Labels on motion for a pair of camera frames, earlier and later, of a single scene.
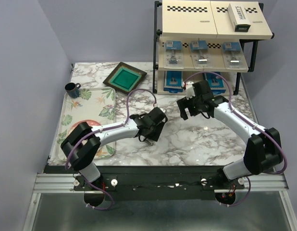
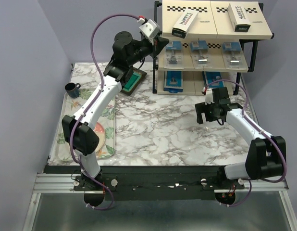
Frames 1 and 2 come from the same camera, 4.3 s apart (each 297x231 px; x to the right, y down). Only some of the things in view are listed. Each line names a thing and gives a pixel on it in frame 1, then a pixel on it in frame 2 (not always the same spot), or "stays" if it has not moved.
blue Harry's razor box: x=173 y=82 stays
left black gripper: x=154 y=136 to x=160 y=43
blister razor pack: x=173 y=55 stays
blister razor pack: x=201 y=55 stays
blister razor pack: x=233 y=57 stays
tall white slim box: x=150 y=141 to x=180 y=27
